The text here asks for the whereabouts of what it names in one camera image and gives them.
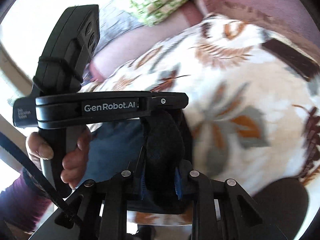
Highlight black pants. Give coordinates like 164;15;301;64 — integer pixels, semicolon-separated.
127;109;193;215

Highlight leaf pattern plush blanket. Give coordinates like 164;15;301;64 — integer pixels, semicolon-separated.
80;13;320;227

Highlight grey quilted pillow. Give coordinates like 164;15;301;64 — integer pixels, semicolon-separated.
94;0;143;55

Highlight pink maroon bed sheet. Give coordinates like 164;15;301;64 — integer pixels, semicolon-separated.
87;0;319;81

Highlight black strap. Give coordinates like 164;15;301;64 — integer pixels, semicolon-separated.
0;130;83;227

